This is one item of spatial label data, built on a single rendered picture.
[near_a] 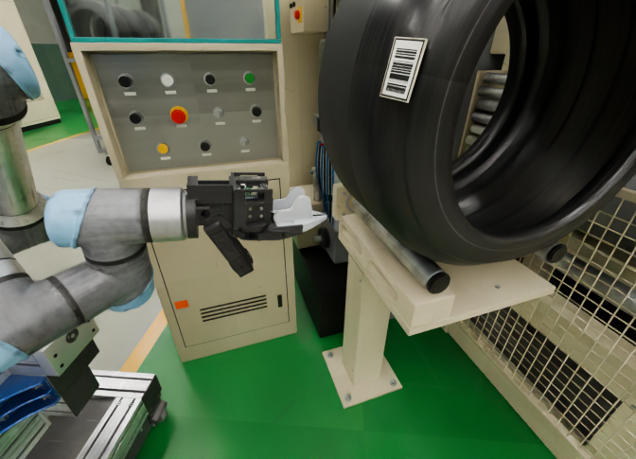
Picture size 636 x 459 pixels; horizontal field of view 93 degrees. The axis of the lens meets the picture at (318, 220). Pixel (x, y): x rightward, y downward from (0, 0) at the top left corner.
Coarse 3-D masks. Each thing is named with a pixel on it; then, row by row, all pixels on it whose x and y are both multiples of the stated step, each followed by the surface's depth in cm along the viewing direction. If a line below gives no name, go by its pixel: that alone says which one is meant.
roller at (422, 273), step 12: (360, 204) 75; (360, 216) 74; (372, 216) 70; (372, 228) 69; (384, 228) 65; (384, 240) 64; (396, 240) 61; (396, 252) 60; (408, 252) 57; (408, 264) 57; (420, 264) 54; (432, 264) 53; (420, 276) 53; (432, 276) 51; (444, 276) 51; (432, 288) 52; (444, 288) 53
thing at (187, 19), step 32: (64, 0) 74; (96, 0) 76; (128, 0) 78; (160, 0) 80; (192, 0) 82; (224, 0) 84; (256, 0) 86; (96, 32) 79; (128, 32) 81; (160, 32) 83; (192, 32) 85; (224, 32) 87; (256, 32) 90
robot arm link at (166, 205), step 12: (156, 192) 40; (168, 192) 40; (180, 192) 40; (156, 204) 38; (168, 204) 39; (180, 204) 39; (156, 216) 38; (168, 216) 39; (180, 216) 39; (156, 228) 39; (168, 228) 39; (180, 228) 40; (156, 240) 40; (168, 240) 41
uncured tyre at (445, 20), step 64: (384, 0) 34; (448, 0) 30; (512, 0) 30; (576, 0) 57; (384, 64) 34; (448, 64) 32; (512, 64) 68; (576, 64) 63; (384, 128) 36; (448, 128) 35; (512, 128) 74; (576, 128) 64; (384, 192) 41; (448, 192) 40; (512, 192) 70; (576, 192) 61; (448, 256) 49; (512, 256) 53
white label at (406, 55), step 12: (396, 48) 32; (408, 48) 31; (420, 48) 30; (396, 60) 32; (408, 60) 31; (420, 60) 30; (396, 72) 33; (408, 72) 32; (384, 84) 34; (396, 84) 33; (408, 84) 32; (384, 96) 34; (396, 96) 33; (408, 96) 32
